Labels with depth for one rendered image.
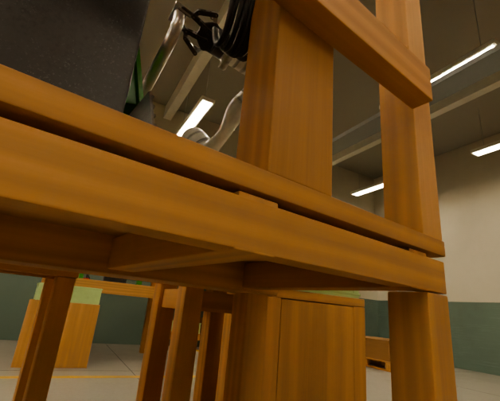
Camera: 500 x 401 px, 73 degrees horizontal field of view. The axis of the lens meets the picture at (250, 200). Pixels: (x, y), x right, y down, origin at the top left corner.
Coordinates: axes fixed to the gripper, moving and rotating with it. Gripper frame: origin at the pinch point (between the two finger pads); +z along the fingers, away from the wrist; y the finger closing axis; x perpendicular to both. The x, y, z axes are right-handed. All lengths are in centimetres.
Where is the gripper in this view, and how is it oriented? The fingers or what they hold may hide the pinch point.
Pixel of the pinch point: (181, 17)
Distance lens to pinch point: 107.7
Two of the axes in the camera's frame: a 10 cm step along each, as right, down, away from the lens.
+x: 1.4, 6.2, -7.7
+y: 5.7, -6.9, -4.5
